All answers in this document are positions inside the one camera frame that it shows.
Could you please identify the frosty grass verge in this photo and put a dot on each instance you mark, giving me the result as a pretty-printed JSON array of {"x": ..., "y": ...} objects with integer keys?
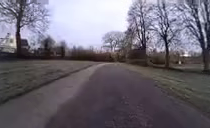
[{"x": 189, "y": 85}]

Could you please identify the large bare tree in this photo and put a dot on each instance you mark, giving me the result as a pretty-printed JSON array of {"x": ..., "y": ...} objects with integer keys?
[{"x": 18, "y": 36}]

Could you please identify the bare tree with round crown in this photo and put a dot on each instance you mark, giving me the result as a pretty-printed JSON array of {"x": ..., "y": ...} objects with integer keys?
[{"x": 112, "y": 40}]

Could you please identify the white house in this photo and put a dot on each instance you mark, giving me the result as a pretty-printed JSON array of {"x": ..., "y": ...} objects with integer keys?
[{"x": 7, "y": 43}]

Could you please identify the small dark tree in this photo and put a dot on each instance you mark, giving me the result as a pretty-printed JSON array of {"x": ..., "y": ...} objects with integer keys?
[{"x": 48, "y": 45}]

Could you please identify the row of bare trees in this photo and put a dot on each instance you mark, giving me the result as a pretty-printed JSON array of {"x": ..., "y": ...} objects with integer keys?
[{"x": 166, "y": 40}]

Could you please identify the dark building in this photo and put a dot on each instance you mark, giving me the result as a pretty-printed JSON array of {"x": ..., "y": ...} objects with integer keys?
[{"x": 56, "y": 51}]

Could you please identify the frosty grass field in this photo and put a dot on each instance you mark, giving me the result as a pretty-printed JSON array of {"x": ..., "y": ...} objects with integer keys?
[{"x": 23, "y": 75}]

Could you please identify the brown hedge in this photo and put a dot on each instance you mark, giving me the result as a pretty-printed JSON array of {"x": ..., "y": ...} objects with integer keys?
[{"x": 89, "y": 56}]

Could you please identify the dark asphalt path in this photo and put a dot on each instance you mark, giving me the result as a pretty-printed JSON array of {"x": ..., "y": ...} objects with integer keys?
[{"x": 116, "y": 100}]

